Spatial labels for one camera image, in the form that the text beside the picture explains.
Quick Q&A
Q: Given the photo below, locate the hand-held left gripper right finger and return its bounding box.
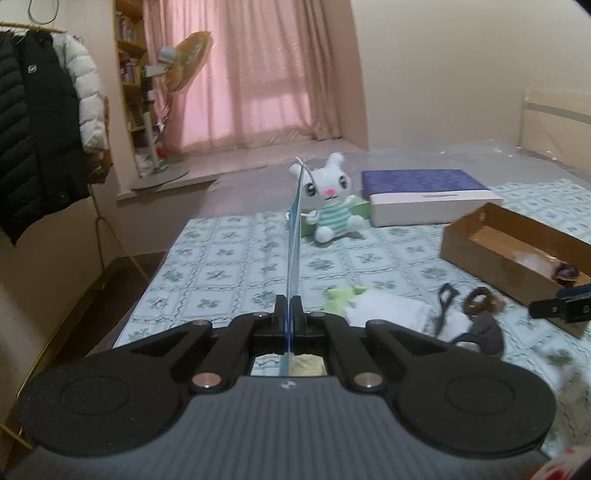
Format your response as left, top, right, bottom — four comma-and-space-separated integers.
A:
289, 295, 444, 393

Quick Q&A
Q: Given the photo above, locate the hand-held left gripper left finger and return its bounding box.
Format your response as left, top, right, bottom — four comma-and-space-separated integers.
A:
131, 295, 289, 393

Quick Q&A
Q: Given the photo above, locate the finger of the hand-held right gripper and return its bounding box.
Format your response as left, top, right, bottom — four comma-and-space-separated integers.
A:
529, 298, 591, 324
556, 285, 591, 303

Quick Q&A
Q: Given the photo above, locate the dark grey cloth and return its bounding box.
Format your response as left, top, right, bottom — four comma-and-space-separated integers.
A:
450, 314, 504, 356

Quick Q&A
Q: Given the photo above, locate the brown hair scrunchie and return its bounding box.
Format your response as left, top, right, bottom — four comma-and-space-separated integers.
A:
462, 286, 506, 317

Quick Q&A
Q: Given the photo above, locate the cardboard box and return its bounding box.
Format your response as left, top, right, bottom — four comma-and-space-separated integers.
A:
440, 202, 591, 340

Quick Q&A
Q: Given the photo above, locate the black strap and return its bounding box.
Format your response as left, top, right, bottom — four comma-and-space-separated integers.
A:
431, 282, 459, 335

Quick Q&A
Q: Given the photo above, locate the green cloth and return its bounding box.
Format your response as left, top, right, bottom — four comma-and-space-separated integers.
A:
322, 285, 370, 317

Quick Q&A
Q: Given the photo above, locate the pale yellow cloth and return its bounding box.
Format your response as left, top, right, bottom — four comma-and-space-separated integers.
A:
253, 353, 326, 377

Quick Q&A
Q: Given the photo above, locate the green patterned bed sheet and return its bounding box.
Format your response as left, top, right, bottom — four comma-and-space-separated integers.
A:
113, 178, 591, 462

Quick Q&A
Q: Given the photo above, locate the green box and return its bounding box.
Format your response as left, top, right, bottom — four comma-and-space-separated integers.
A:
288, 196, 372, 238

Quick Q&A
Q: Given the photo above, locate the white plush bunny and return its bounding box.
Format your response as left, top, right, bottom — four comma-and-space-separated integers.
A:
288, 152, 363, 243

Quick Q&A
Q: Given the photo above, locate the wooden headboard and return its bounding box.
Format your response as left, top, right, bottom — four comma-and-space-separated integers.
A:
519, 88, 591, 174

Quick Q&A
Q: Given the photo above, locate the red white patterned fabric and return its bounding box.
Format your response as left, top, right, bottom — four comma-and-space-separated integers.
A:
531, 445, 583, 480

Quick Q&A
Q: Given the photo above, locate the blue and white box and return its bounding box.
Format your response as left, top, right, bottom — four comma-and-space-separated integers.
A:
360, 168, 504, 228

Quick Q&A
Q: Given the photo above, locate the gold clothes rack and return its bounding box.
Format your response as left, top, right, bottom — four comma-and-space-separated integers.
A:
0, 23, 153, 450

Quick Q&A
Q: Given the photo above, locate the clear plastic mattress cover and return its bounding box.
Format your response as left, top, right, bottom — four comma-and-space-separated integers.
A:
203, 138, 591, 222

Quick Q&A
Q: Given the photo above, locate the pink curtain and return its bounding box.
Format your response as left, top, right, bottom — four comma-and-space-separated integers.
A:
142, 0, 345, 158

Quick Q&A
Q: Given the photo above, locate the standing fan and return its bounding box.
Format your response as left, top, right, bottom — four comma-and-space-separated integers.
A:
129, 30, 213, 192

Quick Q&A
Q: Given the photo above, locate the wooden bookshelf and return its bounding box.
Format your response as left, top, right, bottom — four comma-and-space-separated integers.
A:
113, 0, 160, 178

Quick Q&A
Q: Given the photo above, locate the white puffer jacket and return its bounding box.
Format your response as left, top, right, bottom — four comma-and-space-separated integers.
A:
52, 32, 109, 155

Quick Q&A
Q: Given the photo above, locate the black puffer jacket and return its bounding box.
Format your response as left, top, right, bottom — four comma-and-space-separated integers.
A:
0, 30, 93, 245

